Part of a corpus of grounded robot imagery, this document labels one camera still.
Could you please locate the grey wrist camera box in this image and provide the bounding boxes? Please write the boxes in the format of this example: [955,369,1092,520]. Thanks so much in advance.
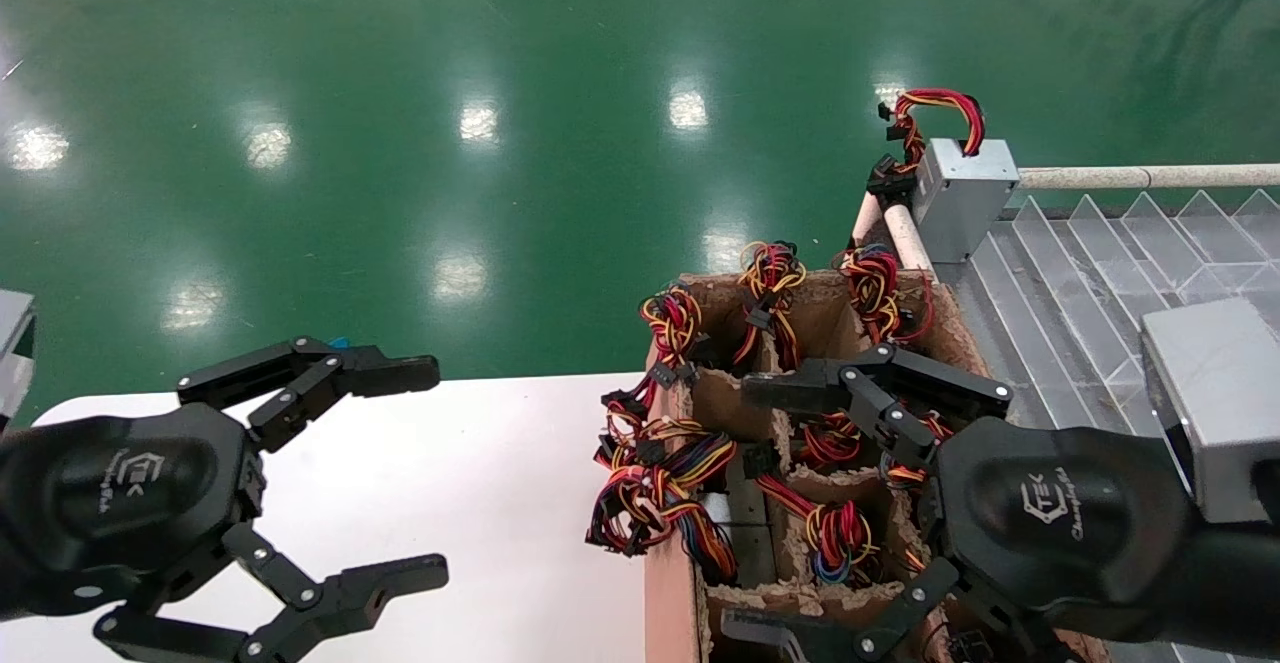
[1140,297,1280,526]
[0,288,37,422]

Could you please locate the power supply cable bundle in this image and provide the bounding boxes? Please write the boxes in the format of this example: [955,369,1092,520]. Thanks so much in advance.
[798,411,866,472]
[597,388,736,484]
[883,458,936,576]
[755,471,883,586]
[833,245,937,346]
[735,240,807,372]
[640,283,707,391]
[900,408,956,444]

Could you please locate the long white rack pipe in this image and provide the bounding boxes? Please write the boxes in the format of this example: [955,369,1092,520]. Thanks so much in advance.
[1018,164,1280,191]

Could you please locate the short white rack pipe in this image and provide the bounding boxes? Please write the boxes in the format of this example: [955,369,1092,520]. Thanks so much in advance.
[850,191,887,250]
[884,203,935,274]

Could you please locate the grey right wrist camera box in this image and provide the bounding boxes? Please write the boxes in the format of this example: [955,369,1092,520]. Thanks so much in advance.
[1140,297,1280,526]

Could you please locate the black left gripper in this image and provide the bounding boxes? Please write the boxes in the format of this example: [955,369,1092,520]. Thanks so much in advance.
[0,403,267,622]

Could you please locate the grey vented power supply with cables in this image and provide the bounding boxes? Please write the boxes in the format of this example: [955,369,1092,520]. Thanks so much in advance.
[586,438,779,586]

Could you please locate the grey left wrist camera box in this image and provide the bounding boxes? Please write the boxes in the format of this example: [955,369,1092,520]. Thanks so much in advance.
[0,288,37,422]

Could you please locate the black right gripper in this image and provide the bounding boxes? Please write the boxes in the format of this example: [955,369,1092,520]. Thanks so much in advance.
[720,416,1206,663]

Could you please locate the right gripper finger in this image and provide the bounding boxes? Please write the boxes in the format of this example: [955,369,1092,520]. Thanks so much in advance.
[740,343,1013,469]

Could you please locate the brown cardboard box with dividers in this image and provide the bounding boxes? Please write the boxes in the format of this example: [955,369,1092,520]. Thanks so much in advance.
[643,268,1113,663]

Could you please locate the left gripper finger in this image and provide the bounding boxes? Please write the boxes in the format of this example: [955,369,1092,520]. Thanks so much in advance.
[93,523,450,663]
[177,336,441,454]

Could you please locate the grey rack with clear dividers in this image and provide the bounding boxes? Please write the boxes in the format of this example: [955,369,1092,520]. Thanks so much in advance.
[935,188,1280,663]

